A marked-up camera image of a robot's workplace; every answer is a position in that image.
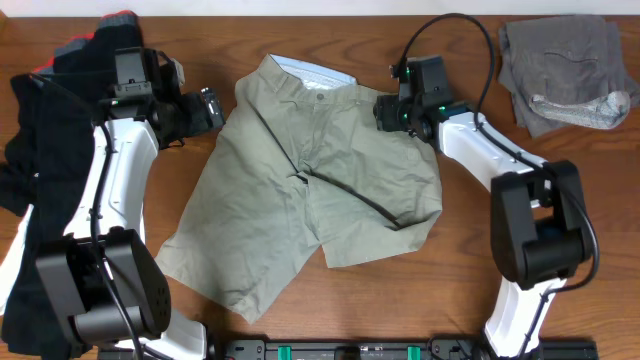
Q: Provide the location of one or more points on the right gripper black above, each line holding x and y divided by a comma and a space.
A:
385, 110

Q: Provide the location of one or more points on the khaki shorts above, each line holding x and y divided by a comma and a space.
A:
295, 170

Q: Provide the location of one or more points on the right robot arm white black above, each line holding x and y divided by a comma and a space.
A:
540, 232

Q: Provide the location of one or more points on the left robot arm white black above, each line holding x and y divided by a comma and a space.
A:
104, 285

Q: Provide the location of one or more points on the folded grey shorts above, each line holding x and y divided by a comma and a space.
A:
566, 70

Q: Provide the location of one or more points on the white garment under pile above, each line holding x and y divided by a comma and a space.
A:
11, 264

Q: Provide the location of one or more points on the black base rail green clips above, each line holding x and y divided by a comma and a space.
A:
433, 349

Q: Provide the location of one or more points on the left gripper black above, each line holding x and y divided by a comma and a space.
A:
199, 121

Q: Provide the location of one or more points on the black garment with red-grey trim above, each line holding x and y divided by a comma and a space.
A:
46, 166

